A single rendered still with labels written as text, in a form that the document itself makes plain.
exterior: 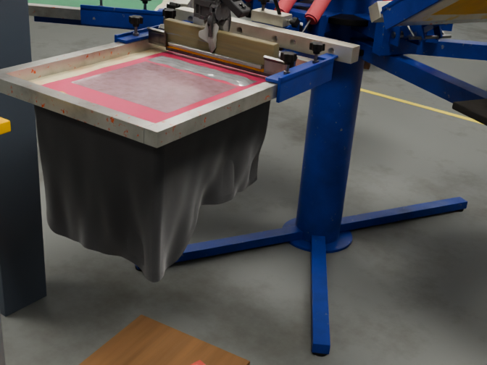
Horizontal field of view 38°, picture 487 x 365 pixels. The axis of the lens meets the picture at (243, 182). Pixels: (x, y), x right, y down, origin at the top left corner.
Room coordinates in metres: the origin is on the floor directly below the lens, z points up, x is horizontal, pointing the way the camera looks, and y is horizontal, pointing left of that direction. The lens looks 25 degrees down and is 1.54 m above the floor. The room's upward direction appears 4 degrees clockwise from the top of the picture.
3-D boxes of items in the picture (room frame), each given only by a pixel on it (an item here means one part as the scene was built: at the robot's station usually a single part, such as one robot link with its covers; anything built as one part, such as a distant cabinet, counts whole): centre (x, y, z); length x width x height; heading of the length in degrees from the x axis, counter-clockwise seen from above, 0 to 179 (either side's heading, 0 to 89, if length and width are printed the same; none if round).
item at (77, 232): (1.63, 0.38, 0.74); 0.45 x 0.03 x 0.43; 57
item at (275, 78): (1.93, -0.14, 0.98); 0.30 x 0.05 x 0.07; 147
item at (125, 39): (2.23, 0.33, 0.98); 0.30 x 0.05 x 0.07; 147
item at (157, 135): (1.88, 0.22, 0.97); 0.79 x 0.58 x 0.04; 147
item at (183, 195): (1.72, 0.08, 0.74); 0.46 x 0.04 x 0.42; 147
